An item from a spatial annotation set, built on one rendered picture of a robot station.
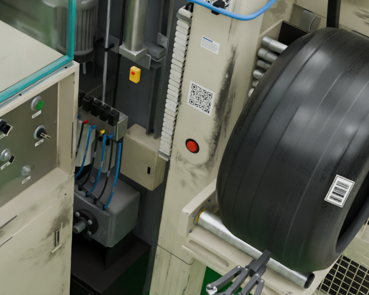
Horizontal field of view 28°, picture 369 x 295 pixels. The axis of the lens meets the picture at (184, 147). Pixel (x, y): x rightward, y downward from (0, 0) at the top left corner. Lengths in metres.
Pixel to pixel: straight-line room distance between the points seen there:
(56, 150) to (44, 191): 0.12
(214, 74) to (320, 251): 0.49
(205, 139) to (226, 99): 0.14
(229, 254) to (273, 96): 0.54
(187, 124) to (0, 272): 0.64
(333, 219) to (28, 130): 0.79
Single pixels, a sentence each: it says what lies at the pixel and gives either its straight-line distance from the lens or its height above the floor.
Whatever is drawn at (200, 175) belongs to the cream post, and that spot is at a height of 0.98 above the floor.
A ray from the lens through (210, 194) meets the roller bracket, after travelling 1.99.
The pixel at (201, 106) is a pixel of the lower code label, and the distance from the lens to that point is 1.86.
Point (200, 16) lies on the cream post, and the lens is 1.75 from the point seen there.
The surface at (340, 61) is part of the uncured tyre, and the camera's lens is 1.65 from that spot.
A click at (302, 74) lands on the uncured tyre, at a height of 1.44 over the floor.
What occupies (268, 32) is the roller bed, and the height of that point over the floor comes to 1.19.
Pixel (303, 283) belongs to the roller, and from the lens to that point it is 1.90.
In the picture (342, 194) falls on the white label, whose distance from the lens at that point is 1.56.
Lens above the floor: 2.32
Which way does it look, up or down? 40 degrees down
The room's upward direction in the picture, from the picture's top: 10 degrees clockwise
